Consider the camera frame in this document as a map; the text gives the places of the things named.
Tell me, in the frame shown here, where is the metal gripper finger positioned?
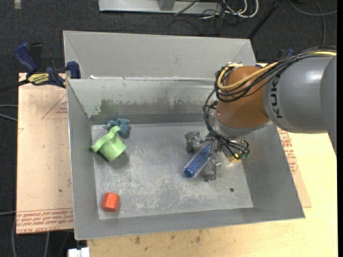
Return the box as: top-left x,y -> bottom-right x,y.
184,131 -> 205,154
202,156 -> 222,182

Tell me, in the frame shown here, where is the blue bristle hair roller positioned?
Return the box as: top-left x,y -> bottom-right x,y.
183,142 -> 213,179

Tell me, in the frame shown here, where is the grey metal bin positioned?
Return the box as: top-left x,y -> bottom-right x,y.
63,30 -> 306,241

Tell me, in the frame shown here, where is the blue toy animal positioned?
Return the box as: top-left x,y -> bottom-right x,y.
103,118 -> 131,139

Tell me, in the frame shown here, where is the light green plastic cup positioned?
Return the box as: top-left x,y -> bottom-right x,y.
90,125 -> 128,162

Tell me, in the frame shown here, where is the orange-red block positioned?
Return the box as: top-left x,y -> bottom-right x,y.
101,192 -> 121,213

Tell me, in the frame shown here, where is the brown cardboard board red print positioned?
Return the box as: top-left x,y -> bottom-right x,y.
16,72 -> 312,235

